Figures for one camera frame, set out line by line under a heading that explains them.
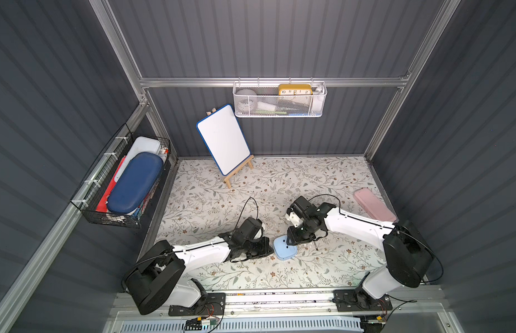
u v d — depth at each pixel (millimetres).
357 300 665
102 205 656
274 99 913
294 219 795
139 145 780
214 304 723
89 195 609
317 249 865
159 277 424
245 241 670
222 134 902
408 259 446
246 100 838
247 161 1088
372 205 970
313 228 646
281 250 830
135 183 684
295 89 871
